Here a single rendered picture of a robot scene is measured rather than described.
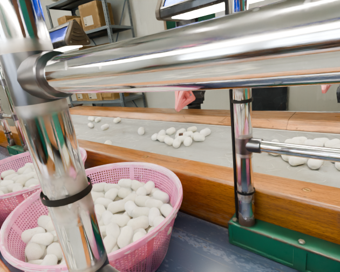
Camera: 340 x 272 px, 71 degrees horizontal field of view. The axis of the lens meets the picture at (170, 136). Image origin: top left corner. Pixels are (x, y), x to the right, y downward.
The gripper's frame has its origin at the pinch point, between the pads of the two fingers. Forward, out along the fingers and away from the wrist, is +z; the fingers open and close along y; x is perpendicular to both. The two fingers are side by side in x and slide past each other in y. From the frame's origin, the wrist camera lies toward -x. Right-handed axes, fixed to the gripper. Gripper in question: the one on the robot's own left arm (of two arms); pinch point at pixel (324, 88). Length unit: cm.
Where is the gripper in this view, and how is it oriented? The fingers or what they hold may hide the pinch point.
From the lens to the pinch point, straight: 64.9
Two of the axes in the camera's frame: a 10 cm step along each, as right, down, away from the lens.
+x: 5.0, 5.1, 7.0
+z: -3.8, 8.5, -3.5
